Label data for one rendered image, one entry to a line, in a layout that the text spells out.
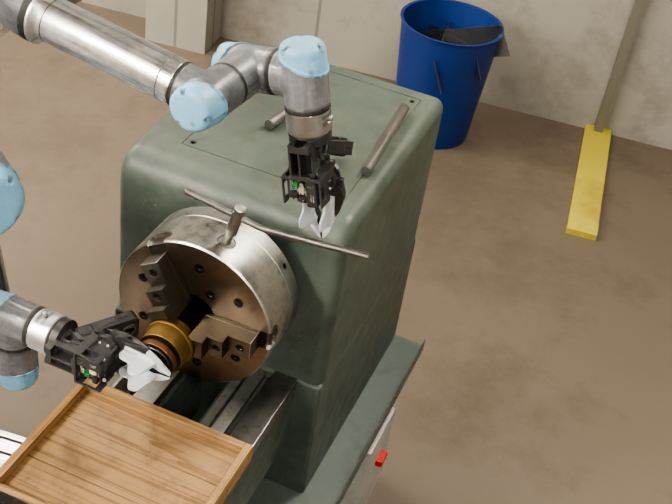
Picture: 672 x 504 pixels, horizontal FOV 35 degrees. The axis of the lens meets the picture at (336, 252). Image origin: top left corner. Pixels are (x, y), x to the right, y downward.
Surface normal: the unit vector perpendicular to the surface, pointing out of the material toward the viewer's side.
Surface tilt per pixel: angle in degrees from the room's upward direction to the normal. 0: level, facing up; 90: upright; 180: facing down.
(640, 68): 90
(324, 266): 90
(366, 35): 90
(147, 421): 0
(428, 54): 95
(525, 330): 0
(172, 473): 0
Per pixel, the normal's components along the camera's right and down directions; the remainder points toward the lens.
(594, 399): 0.13, -0.78
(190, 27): -0.27, 0.56
